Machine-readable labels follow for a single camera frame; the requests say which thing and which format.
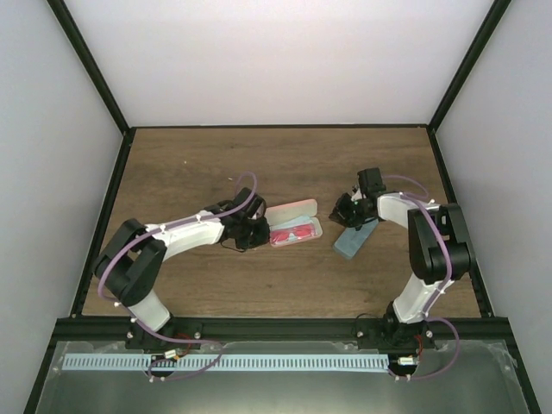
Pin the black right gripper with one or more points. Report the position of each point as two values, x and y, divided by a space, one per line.
340 214

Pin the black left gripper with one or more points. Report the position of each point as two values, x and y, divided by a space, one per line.
263 238

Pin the grey glasses case green lining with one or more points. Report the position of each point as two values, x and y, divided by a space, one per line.
351 240

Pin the thin red sunglasses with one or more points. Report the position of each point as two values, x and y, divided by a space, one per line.
294 234

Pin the pink glasses case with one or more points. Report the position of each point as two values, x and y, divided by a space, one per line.
285 212

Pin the light blue cloth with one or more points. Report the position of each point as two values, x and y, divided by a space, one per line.
297 221

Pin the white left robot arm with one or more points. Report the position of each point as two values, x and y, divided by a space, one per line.
130 263

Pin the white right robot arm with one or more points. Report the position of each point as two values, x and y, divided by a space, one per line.
439 245

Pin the black front mounting rail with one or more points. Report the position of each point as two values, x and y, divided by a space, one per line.
374 333

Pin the light blue slotted cable duct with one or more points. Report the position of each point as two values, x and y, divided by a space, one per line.
364 363

